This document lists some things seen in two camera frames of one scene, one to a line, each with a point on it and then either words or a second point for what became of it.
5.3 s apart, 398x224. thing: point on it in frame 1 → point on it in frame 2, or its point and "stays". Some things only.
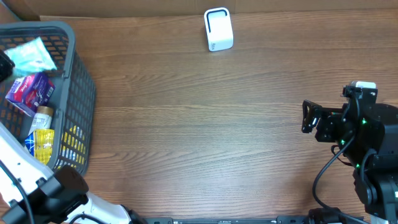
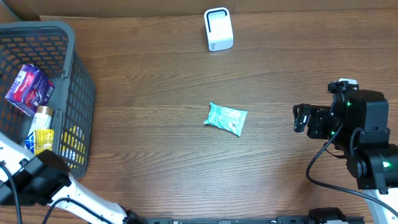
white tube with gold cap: x=42 y=118 stays
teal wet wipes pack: x=30 y=57 → x=232 y=120
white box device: x=219 y=27 stays
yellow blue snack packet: x=40 y=144 stays
